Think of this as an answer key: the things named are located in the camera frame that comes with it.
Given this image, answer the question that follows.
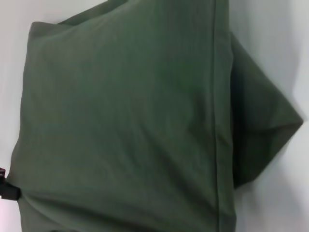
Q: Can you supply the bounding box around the dark green FREE t-shirt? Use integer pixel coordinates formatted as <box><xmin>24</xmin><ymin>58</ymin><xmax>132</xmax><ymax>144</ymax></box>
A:
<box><xmin>4</xmin><ymin>0</ymin><xmax>304</xmax><ymax>232</ymax></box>

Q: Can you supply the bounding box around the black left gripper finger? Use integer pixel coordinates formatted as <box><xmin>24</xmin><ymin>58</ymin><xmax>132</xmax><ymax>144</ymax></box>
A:
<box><xmin>0</xmin><ymin>166</ymin><xmax>22</xmax><ymax>202</ymax></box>

